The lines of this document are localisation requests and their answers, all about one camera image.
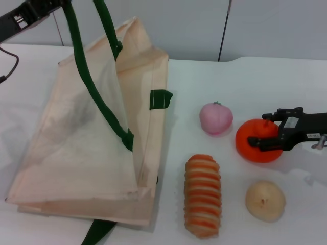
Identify orange toy fruit with stem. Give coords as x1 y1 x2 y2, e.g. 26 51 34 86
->
235 118 284 163

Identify pink toy peach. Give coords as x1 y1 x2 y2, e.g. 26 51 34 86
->
199 101 233 136

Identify thin dark vertical cable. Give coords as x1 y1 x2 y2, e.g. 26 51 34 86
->
218 0 233 62

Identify orange striped bread roll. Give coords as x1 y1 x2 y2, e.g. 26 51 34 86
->
183 154 222 239

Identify beige round toy fruit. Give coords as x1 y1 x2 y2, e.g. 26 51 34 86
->
245 180 287 223

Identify cream canvas handbag green handles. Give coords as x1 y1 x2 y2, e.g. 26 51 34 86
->
5 0 174 245

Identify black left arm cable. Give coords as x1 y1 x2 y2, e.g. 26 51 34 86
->
0 45 20 84

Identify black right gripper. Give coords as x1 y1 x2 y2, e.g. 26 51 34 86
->
247 107 327 153

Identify silver right wrist connector plug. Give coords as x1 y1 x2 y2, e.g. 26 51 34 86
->
311 134 327 150

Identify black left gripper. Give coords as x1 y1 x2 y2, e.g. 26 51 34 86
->
0 0 74 43

